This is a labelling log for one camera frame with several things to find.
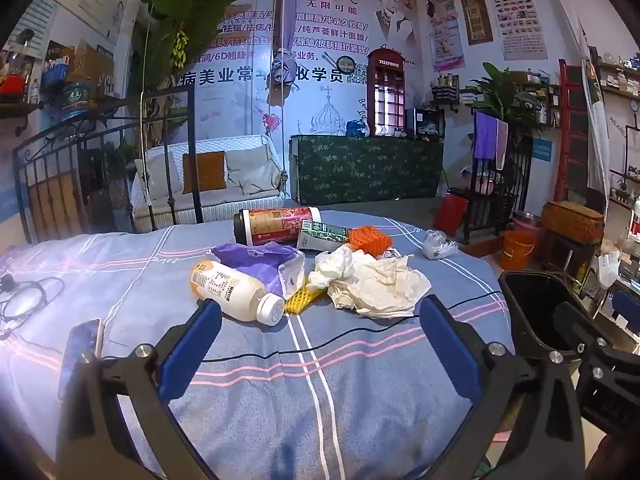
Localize purple towel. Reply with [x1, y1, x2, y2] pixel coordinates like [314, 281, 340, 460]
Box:
[472, 111, 501, 161]

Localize paper towel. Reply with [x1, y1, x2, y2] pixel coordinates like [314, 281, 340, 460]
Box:
[327, 255, 432, 318]

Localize brown ornate case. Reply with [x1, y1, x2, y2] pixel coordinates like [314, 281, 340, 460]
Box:
[541, 201, 606, 245]

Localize thin black cable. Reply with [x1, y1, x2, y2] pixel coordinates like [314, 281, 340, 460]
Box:
[200, 290, 506, 361]

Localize red telephone booth cabinet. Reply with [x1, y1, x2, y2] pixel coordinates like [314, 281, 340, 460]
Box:
[366, 46, 407, 137]

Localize green carton box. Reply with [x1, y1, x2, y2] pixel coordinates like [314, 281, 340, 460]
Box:
[297, 220, 351, 252]

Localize red cylindrical canister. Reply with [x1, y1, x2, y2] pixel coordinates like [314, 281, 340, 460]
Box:
[233, 206, 322, 247]

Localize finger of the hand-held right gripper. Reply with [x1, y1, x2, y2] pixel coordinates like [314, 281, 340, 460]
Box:
[550, 304, 613, 357]

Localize black metal railing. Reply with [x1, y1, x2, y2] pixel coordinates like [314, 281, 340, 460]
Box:
[462, 135, 533, 246]

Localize eyebrow chart wall poster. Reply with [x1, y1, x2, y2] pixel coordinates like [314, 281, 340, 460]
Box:
[482, 0, 535, 61]

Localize person's right forearm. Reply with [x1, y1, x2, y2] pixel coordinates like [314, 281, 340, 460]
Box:
[585, 430, 640, 480]

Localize purple hanging fabric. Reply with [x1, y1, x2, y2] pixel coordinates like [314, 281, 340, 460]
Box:
[267, 0, 301, 106]

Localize black metal bed frame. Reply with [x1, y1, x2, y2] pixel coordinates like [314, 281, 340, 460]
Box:
[12, 85, 206, 246]

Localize wood grain trash bin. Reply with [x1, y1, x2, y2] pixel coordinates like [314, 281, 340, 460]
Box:
[498, 270, 640, 361]

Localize white paper bag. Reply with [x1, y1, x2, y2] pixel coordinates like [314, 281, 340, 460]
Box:
[595, 251, 623, 286]

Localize green floral covered counter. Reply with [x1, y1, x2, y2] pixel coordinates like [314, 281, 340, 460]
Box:
[290, 135, 444, 206]

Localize purple plastic bag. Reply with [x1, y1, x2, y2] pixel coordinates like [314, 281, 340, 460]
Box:
[211, 241, 306, 301]

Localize white tissue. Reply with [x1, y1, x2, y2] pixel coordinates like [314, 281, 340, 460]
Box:
[308, 245, 371, 291]

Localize pink towel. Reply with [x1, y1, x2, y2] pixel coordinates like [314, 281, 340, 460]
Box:
[495, 119, 510, 171]

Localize white trolley cart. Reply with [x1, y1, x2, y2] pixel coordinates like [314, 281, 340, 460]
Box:
[585, 240, 640, 321]

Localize potted green plant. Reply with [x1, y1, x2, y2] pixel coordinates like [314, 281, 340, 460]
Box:
[462, 62, 541, 146]

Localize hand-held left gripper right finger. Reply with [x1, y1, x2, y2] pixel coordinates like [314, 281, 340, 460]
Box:
[419, 295, 587, 480]

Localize banana plant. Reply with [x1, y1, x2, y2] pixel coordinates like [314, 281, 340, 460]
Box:
[132, 0, 276, 126]

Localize cardboard box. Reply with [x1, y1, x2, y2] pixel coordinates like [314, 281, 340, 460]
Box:
[67, 42, 113, 91]

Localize white cushion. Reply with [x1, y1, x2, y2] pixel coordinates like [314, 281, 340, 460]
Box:
[225, 146, 283, 196]

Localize teal bucket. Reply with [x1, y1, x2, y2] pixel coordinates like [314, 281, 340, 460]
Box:
[61, 81, 91, 121]

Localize black display box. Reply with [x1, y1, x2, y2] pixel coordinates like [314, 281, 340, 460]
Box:
[406, 108, 446, 140]

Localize orange bucket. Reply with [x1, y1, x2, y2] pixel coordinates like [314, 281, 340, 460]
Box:
[497, 230, 536, 272]

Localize wall shelves with products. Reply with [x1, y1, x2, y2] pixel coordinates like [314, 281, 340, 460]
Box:
[597, 50, 640, 236]

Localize white hanging banner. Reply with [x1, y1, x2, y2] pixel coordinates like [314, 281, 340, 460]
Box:
[575, 15, 611, 206]

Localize brown tower wall poster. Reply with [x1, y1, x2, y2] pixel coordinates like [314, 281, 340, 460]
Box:
[456, 0, 494, 46]

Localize white plastic bottle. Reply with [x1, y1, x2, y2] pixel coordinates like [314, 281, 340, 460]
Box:
[189, 259, 286, 327]

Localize white wicker swing sofa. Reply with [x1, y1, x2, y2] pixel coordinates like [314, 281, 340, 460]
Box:
[131, 135, 288, 233]

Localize red bag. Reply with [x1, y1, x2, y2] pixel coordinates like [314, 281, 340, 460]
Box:
[432, 187, 469, 237]

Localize red ladder shelf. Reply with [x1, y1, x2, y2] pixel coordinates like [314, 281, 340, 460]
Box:
[552, 59, 591, 203]

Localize brown cushion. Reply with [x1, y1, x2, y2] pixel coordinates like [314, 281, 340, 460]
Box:
[182, 151, 227, 195]

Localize pink wall poster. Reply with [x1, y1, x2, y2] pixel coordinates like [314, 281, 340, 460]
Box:
[425, 0, 466, 72]

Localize large wall banner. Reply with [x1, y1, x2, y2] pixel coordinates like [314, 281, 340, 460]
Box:
[135, 0, 418, 146]

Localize yellow foam net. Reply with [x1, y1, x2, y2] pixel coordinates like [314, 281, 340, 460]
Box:
[285, 280, 326, 316]

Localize chrome base stool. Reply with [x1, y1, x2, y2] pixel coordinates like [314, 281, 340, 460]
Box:
[542, 240, 596, 286]

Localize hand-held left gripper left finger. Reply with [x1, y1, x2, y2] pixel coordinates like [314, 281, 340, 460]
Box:
[54, 301, 223, 480]

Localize black earphone cable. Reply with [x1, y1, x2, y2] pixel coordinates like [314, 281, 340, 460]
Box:
[0, 275, 66, 341]

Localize black wall shelf with bottles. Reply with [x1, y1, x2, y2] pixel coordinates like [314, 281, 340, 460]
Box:
[430, 74, 476, 111]

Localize smartphone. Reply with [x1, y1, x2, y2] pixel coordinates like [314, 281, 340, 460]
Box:
[59, 317, 105, 401]

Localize orange foam net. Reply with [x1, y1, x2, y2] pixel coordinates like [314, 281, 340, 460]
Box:
[348, 226, 392, 256]

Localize pink basin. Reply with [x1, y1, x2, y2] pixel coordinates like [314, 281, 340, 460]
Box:
[511, 211, 543, 241]

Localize clear plastic wrap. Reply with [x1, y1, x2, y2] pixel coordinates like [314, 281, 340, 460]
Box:
[422, 230, 460, 260]

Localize blue wall sign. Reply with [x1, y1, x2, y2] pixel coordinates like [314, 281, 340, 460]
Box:
[531, 139, 555, 165]

